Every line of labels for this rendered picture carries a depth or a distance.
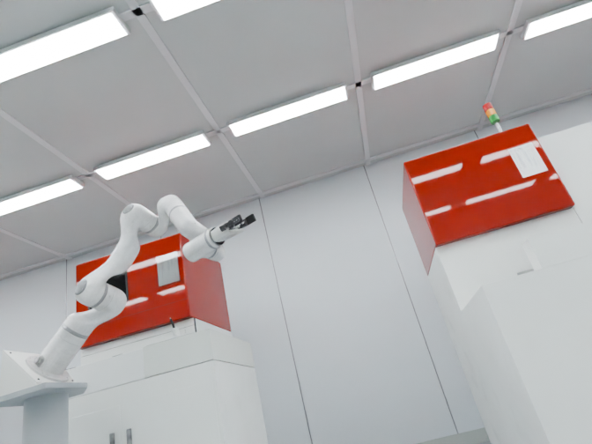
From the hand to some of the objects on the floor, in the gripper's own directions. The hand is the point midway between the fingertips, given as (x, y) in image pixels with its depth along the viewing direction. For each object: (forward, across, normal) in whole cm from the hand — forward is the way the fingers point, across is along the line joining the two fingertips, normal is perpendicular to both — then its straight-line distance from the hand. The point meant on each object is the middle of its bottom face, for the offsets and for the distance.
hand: (246, 218), depth 160 cm
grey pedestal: (-107, -64, +100) cm, 160 cm away
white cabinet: (-118, +3, +122) cm, 170 cm away
